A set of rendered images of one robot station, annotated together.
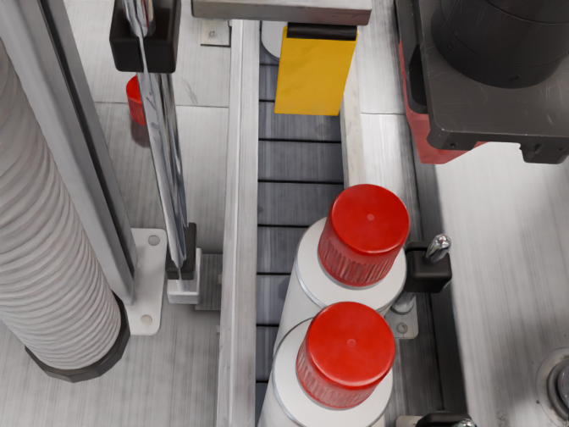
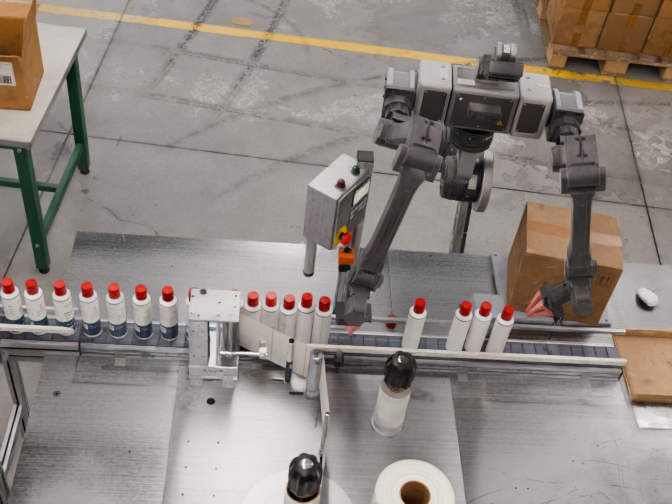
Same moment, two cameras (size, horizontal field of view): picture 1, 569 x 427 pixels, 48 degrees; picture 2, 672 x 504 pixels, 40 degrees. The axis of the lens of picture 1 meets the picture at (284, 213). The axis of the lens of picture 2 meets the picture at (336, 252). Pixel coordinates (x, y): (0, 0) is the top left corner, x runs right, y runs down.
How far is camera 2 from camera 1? 249 cm
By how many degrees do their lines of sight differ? 52
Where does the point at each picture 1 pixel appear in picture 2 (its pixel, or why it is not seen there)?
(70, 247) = (309, 256)
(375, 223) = (324, 300)
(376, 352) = (306, 298)
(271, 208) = (355, 339)
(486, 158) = (375, 386)
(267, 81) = (394, 340)
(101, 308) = (307, 266)
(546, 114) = (339, 313)
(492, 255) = (345, 382)
